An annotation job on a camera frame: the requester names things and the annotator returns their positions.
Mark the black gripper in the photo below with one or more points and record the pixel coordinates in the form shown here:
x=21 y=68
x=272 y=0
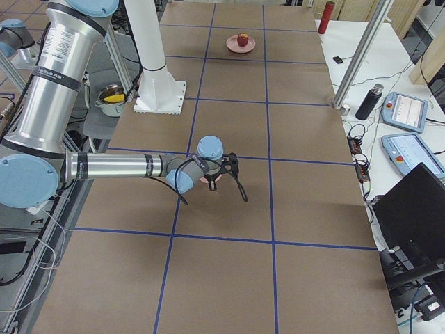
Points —
x=212 y=177

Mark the pink bowl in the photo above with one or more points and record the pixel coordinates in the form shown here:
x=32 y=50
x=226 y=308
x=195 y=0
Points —
x=205 y=180

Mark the red yellow apple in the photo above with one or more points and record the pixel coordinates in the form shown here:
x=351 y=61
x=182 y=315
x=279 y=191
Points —
x=242 y=39

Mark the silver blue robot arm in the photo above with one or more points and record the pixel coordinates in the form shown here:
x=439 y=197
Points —
x=18 y=45
x=33 y=159

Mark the pink plate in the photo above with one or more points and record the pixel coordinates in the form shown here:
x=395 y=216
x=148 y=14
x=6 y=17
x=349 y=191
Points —
x=231 y=44

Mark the white enamel pot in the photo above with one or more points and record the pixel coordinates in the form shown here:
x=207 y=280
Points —
x=111 y=100

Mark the black orange adapter box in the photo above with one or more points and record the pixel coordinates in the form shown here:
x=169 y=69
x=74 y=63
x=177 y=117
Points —
x=355 y=145

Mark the black thermos bottle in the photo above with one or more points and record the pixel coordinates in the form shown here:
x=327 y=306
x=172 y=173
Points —
x=369 y=102

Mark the small black device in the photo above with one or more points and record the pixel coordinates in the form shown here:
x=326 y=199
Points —
x=337 y=59

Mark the white power adapter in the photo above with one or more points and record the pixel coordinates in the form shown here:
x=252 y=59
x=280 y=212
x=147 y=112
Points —
x=34 y=210

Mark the lower teach pendant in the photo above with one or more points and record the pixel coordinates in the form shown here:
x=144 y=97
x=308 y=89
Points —
x=406 y=151

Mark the teach pendant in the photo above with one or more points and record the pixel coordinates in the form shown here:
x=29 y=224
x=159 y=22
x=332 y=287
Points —
x=406 y=151
x=405 y=112

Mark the black monitor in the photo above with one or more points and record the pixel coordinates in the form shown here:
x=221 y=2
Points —
x=411 y=217

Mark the upper teach pendant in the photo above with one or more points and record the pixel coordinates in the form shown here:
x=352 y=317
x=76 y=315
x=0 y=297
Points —
x=405 y=112

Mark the red thermos bottle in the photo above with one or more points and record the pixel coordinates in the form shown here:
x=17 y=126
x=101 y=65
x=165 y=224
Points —
x=326 y=16

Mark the aluminium frame post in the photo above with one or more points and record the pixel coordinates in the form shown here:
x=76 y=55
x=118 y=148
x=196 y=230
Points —
x=362 y=50

